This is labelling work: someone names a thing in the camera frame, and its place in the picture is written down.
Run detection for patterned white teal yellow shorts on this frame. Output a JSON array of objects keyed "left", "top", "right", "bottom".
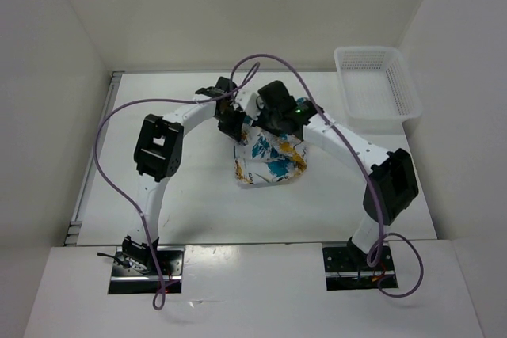
[{"left": 233, "top": 116, "right": 309, "bottom": 187}]

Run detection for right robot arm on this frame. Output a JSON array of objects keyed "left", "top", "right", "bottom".
[{"left": 254, "top": 81, "right": 419, "bottom": 269}]

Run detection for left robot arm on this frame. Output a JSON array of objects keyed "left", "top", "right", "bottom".
[{"left": 122, "top": 77, "right": 246, "bottom": 275}]

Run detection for white plastic basket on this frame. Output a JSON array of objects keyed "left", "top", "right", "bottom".
[{"left": 334, "top": 46, "right": 422, "bottom": 123}]

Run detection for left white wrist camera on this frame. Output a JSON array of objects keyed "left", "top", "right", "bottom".
[{"left": 235, "top": 89, "right": 258, "bottom": 119}]

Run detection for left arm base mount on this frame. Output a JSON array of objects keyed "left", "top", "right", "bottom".
[{"left": 107, "top": 245, "right": 186, "bottom": 295}]

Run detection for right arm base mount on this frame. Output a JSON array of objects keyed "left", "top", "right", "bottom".
[{"left": 322, "top": 242, "right": 398, "bottom": 291}]

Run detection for aluminium table edge rail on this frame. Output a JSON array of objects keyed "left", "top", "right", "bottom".
[{"left": 63, "top": 71, "right": 124, "bottom": 247}]

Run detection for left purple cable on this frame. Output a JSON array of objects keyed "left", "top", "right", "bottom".
[{"left": 93, "top": 61, "right": 261, "bottom": 311}]

